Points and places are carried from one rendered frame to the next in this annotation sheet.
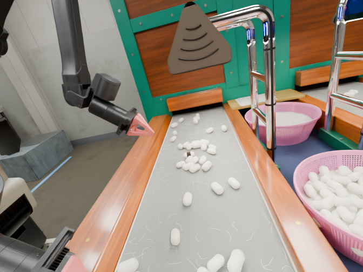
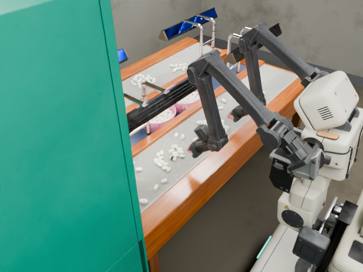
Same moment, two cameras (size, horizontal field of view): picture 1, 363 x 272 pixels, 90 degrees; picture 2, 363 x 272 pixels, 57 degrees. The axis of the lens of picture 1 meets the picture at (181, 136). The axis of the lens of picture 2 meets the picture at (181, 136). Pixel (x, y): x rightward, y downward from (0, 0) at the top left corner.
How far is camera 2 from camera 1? 2.04 m
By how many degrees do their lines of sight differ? 111
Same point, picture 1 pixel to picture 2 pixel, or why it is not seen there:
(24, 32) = not seen: outside the picture
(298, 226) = (181, 116)
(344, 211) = (165, 116)
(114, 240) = not seen: hidden behind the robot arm
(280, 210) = (179, 120)
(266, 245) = (188, 122)
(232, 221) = (189, 129)
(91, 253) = (233, 138)
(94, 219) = (230, 148)
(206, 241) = not seen: hidden behind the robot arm
